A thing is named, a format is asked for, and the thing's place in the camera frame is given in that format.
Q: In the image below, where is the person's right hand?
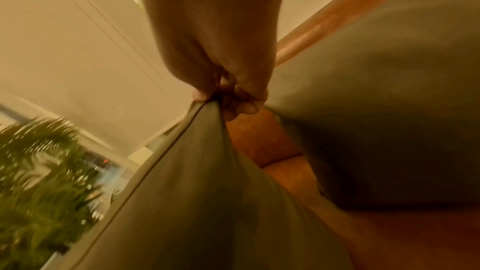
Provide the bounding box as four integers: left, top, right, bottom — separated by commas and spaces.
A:
135, 0, 293, 123

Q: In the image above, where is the grey-green cushion with piping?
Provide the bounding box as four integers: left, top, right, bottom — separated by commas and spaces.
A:
66, 98, 355, 270

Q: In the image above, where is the cream roller blind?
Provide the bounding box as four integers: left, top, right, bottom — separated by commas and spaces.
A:
0, 0, 205, 157

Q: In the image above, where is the orange sofa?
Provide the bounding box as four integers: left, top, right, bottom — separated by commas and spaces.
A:
224, 0, 480, 270

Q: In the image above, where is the green palm plant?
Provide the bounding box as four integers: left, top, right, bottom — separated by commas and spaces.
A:
0, 116, 125, 270

